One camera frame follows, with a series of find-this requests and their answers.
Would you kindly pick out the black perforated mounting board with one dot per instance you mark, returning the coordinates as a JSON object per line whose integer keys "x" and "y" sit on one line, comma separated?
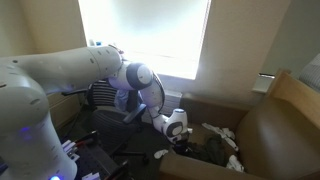
{"x": 96, "y": 160}

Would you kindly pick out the small white sock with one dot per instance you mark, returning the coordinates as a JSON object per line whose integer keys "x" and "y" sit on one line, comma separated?
{"x": 161, "y": 153}

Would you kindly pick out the grey patterned mattress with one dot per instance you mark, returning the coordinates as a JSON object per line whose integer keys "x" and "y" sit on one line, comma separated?
{"x": 311, "y": 75}

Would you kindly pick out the white wall-mounted box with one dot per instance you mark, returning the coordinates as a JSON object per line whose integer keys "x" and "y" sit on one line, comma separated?
{"x": 263, "y": 83}

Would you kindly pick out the black mesh office chair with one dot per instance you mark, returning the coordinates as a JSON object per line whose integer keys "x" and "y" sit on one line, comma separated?
{"x": 106, "y": 123}

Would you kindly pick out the light blue garment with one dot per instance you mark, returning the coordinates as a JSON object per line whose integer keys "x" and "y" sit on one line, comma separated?
{"x": 121, "y": 100}

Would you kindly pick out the brown leather armchair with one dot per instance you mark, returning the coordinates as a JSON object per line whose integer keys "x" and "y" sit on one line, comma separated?
{"x": 283, "y": 133}

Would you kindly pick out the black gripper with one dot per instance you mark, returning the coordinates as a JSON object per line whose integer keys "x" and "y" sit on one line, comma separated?
{"x": 182, "y": 144}

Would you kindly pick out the crumpled white sock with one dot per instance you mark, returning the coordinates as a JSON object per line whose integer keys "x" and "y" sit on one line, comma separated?
{"x": 235, "y": 163}

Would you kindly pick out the long white sock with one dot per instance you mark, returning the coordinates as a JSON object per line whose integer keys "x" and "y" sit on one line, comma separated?
{"x": 220, "y": 131}

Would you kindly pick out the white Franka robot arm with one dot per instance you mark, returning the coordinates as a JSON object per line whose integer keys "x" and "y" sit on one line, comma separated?
{"x": 66, "y": 66}

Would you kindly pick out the dark green t-shirt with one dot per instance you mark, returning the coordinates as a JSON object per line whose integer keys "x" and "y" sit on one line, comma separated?
{"x": 210, "y": 150}

